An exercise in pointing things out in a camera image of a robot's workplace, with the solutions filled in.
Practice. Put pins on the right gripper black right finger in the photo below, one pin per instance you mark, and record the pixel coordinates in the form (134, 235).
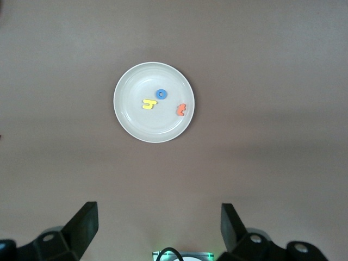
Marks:
(244, 244)

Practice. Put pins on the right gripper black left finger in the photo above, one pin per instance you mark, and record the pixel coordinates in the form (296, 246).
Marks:
(73, 239)

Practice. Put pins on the orange letter t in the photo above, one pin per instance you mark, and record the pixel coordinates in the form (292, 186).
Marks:
(180, 111)

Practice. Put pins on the yellow letter h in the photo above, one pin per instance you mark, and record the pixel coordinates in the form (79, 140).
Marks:
(148, 106)

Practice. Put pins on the blue letter o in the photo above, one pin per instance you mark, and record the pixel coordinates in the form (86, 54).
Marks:
(157, 94)

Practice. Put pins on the beige brown plate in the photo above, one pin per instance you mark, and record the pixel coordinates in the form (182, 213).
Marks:
(152, 125)

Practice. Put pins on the brown table cover sheet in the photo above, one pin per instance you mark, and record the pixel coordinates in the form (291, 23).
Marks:
(54, 81)

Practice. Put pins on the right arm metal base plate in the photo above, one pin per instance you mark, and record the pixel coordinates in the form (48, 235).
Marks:
(155, 257)

